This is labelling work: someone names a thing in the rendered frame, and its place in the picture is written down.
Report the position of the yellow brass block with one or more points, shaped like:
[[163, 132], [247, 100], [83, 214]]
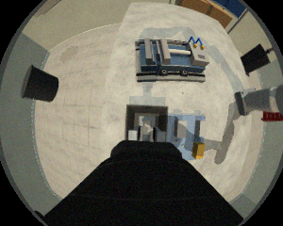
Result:
[[198, 150]]

